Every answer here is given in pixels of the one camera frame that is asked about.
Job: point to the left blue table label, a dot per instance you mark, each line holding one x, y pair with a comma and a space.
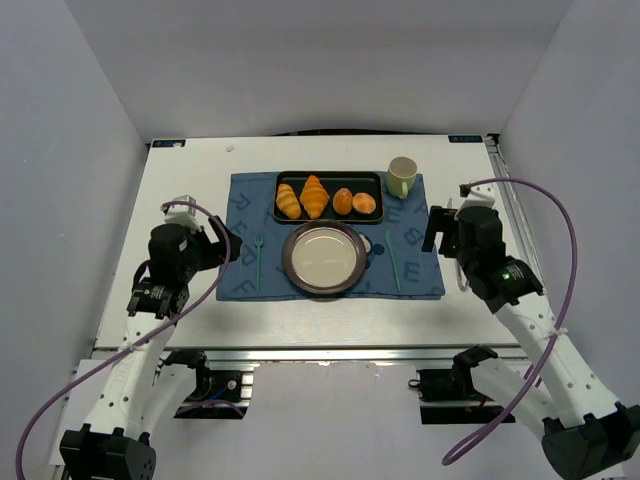
168, 143

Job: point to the metal tongs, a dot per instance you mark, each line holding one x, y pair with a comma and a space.
462, 281

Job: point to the blue letter-print placemat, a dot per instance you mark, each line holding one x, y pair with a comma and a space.
251, 209

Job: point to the orange striped croissant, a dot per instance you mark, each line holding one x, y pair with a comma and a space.
314, 198

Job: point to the aluminium table side rail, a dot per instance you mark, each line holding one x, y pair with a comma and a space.
514, 210

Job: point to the teal plastic fork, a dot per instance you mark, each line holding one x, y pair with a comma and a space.
258, 243

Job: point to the right blue table label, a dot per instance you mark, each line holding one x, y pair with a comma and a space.
465, 139

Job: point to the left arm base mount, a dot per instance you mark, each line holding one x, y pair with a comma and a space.
218, 391

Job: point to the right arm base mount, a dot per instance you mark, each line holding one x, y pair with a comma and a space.
448, 397

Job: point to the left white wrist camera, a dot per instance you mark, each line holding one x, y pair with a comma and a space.
181, 212

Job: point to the pale striped croissant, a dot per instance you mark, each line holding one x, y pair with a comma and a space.
287, 202

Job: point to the blue table label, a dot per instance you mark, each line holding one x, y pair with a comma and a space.
168, 143
465, 139

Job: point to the black rectangular tray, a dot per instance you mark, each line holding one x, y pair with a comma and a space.
356, 181

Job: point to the orange sugared bun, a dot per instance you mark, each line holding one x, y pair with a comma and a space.
343, 202

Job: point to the light green mug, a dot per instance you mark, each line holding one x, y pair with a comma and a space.
401, 175

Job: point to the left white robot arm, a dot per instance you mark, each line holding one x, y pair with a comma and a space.
114, 441

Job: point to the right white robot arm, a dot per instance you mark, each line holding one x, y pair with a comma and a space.
582, 426

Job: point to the dark rimmed white plate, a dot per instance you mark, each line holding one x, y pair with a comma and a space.
324, 257

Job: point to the teal plastic knife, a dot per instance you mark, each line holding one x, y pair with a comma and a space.
389, 243

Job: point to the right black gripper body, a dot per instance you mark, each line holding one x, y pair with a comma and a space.
445, 232

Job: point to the pale round bun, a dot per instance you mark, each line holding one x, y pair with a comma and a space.
364, 204

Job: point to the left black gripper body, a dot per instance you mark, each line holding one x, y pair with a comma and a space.
216, 240

